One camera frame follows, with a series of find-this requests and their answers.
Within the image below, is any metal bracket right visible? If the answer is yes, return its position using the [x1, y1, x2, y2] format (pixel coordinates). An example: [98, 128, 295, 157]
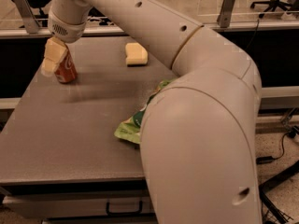
[217, 0, 235, 28]

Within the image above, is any yellow sponge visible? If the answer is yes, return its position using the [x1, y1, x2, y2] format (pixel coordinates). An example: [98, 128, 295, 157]
[125, 43, 149, 66]

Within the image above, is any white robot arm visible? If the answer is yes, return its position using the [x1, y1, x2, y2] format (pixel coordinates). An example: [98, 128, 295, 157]
[48, 0, 262, 224]

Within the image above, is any black office chair middle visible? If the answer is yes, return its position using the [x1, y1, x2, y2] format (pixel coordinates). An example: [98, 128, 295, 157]
[88, 7, 114, 26]

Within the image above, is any green rice chip bag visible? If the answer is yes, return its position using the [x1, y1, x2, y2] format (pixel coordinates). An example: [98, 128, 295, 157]
[114, 79, 174, 145]

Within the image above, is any metal bracket left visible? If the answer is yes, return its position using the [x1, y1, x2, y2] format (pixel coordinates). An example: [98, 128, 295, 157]
[13, 0, 39, 34]

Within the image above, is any red coke can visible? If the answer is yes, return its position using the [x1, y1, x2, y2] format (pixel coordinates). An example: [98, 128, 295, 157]
[54, 52, 78, 83]

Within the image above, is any black power adapter cable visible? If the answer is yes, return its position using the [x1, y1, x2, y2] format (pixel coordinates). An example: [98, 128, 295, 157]
[255, 131, 297, 166]

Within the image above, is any black drawer handle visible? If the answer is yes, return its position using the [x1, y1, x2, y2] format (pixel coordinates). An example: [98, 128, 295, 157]
[106, 201, 143, 217]

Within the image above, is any black office chair right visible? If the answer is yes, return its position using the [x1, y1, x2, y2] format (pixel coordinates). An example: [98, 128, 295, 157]
[249, 0, 292, 19]

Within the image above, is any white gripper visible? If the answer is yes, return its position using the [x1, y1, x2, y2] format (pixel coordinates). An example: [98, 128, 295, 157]
[41, 11, 86, 77]

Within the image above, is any grey drawer front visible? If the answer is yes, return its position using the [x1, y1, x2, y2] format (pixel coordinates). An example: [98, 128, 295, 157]
[4, 190, 154, 219]

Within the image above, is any metal bracket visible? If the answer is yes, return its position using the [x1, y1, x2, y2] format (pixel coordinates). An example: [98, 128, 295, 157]
[13, 0, 39, 34]
[217, 0, 235, 28]

